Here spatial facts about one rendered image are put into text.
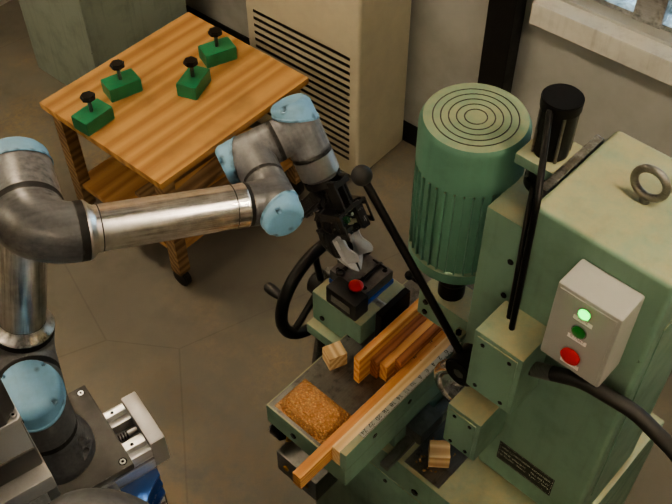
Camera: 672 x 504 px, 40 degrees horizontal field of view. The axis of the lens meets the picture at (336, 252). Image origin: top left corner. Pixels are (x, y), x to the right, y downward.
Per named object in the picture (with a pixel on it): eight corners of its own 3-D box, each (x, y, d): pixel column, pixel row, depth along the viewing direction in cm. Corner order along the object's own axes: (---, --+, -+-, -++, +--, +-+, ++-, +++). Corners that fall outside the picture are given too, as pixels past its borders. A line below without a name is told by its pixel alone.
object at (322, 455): (497, 286, 200) (500, 274, 197) (505, 291, 199) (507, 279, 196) (293, 482, 170) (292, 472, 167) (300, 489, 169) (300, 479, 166)
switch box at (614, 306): (561, 326, 141) (582, 256, 129) (619, 363, 136) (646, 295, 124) (538, 350, 138) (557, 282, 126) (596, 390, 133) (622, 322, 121)
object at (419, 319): (429, 317, 194) (431, 301, 190) (436, 322, 194) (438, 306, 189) (369, 373, 185) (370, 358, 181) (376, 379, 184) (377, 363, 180)
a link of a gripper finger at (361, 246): (375, 273, 177) (357, 232, 173) (354, 269, 181) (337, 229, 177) (385, 263, 178) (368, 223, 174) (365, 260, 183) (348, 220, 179)
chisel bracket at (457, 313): (438, 295, 187) (441, 268, 181) (494, 334, 181) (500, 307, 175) (414, 317, 184) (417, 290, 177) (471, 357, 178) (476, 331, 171)
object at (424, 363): (521, 275, 202) (524, 260, 198) (529, 280, 201) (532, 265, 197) (331, 459, 173) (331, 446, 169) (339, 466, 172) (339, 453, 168)
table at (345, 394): (423, 231, 218) (425, 213, 214) (531, 300, 205) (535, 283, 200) (233, 393, 189) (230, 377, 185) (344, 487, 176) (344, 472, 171)
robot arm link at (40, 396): (18, 462, 171) (-3, 424, 161) (5, 404, 179) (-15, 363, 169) (83, 440, 174) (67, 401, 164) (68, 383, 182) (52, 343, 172)
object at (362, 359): (421, 316, 195) (423, 292, 189) (426, 320, 194) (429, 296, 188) (353, 379, 184) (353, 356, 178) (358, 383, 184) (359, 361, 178)
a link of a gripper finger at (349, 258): (364, 282, 175) (346, 241, 171) (343, 278, 180) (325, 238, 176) (375, 273, 177) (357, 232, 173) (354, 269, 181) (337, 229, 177)
